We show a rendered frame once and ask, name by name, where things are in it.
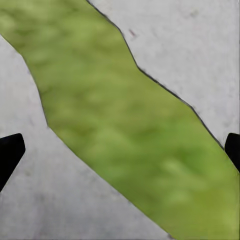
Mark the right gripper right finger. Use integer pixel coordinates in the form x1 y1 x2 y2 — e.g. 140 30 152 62
224 132 240 172

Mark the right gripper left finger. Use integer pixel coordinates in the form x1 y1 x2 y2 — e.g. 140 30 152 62
0 133 26 192

